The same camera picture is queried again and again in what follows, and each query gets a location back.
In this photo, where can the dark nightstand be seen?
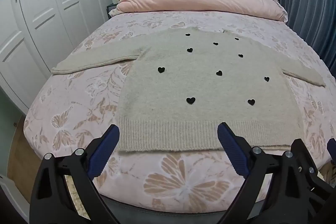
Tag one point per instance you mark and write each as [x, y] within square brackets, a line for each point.
[111, 10]

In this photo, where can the white wardrobe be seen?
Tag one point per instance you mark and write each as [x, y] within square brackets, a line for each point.
[52, 3]

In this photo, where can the cream fluffy rug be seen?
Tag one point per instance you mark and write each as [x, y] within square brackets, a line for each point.
[76, 195]

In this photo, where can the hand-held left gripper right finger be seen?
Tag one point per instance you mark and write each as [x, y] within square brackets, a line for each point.
[232, 150]

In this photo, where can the pink floral butterfly bedsheet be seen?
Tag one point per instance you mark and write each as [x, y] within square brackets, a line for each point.
[183, 182]

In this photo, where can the blue-grey curtain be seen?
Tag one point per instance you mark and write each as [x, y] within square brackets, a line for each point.
[307, 3]

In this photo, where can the beige knit sweater with hearts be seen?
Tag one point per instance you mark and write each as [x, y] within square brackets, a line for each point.
[197, 87]

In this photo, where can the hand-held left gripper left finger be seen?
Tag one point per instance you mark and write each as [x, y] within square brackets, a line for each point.
[105, 150]

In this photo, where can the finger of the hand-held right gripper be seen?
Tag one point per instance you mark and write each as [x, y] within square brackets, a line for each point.
[332, 149]
[304, 155]

